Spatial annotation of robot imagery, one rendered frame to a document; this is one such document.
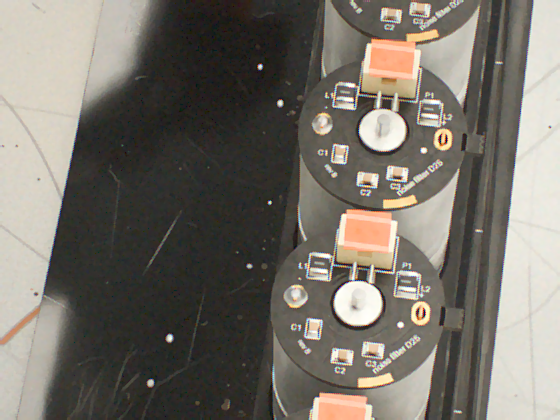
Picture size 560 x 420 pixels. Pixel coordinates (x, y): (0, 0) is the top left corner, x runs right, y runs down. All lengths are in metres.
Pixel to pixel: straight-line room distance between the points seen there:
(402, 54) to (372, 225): 0.03
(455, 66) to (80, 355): 0.08
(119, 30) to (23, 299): 0.05
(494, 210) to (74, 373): 0.08
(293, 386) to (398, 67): 0.05
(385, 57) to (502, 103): 0.02
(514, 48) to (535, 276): 0.06
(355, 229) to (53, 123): 0.10
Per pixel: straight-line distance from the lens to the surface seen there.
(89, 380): 0.36
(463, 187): 0.37
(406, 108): 0.33
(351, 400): 0.30
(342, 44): 0.34
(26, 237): 0.39
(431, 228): 0.33
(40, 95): 0.40
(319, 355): 0.31
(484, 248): 0.32
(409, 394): 0.32
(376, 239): 0.31
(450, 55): 0.34
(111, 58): 0.39
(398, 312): 0.31
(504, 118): 0.33
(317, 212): 0.33
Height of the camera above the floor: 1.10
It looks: 65 degrees down
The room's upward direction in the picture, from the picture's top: straight up
